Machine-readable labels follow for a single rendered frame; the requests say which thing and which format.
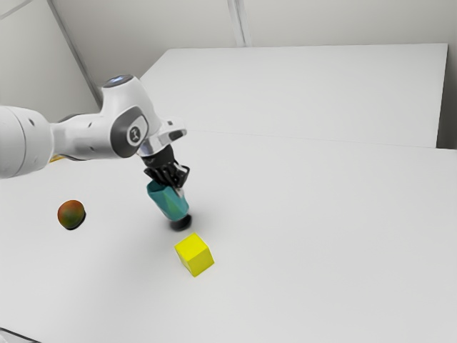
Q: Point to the teal faceted mug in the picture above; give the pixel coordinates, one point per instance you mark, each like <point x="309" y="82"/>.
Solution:
<point x="168" y="202"/>

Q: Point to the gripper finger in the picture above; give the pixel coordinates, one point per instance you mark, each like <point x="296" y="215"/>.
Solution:
<point x="179" y="194"/>

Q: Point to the red green round fruit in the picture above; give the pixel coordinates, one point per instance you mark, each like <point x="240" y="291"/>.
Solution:
<point x="71" y="214"/>

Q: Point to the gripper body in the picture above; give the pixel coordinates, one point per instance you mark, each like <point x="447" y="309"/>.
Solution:
<point x="165" y="168"/>

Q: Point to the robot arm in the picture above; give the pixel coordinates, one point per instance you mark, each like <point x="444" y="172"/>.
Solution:
<point x="82" y="133"/>

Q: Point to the yellow cube block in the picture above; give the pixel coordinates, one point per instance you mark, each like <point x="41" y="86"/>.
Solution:
<point x="194" y="254"/>

